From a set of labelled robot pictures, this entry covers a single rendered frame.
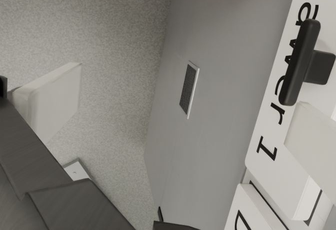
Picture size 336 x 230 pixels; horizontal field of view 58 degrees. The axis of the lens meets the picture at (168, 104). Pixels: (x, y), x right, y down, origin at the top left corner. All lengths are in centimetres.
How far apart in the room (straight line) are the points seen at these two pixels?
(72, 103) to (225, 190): 36
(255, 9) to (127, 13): 72
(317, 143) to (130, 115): 108
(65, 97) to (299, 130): 13
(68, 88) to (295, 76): 19
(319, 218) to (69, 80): 25
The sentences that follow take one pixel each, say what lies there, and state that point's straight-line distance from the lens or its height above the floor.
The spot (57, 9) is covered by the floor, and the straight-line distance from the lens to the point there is 115.
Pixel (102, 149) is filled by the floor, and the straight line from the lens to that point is 128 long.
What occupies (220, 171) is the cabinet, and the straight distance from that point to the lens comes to 51.
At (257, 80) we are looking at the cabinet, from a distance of 43.
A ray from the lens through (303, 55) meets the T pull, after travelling 27.
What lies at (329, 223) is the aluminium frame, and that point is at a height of 95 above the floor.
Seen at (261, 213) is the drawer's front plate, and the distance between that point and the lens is 37.
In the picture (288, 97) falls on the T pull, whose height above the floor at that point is 91.
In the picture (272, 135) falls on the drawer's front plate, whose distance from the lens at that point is 35.
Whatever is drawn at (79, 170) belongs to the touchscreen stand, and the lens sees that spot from 129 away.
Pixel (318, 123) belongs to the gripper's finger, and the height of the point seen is 101.
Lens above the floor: 113
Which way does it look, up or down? 68 degrees down
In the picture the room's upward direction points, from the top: 151 degrees clockwise
